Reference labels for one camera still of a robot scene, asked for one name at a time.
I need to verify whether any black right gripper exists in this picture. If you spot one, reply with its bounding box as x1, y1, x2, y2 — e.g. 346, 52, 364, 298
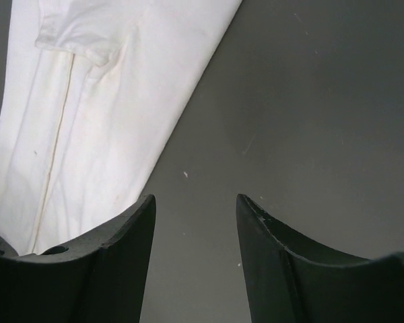
0, 194, 156, 322

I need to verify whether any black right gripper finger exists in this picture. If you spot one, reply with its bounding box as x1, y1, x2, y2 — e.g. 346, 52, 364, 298
236, 194, 404, 322

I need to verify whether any white t shirt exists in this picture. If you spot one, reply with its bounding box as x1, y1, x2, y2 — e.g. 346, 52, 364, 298
0, 1, 240, 255

